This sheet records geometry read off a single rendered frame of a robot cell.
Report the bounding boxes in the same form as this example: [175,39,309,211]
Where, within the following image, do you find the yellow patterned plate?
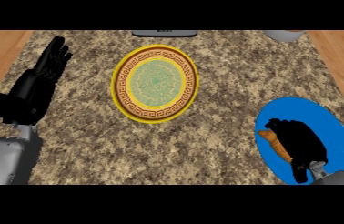
[111,44,201,125]

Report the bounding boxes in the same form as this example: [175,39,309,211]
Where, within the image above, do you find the dark grey appliance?
[130,29,200,38]

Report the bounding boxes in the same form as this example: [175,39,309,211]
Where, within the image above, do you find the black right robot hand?
[263,118,330,184]

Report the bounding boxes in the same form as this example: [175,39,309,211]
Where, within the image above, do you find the grey round container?
[262,29,308,43]

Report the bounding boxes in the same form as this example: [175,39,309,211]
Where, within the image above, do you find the brown croissant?
[257,128,294,164]

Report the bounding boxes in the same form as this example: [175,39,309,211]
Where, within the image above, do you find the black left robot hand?
[0,36,74,127]

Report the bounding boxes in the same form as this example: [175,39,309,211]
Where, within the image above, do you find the blue plate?
[254,96,344,186]

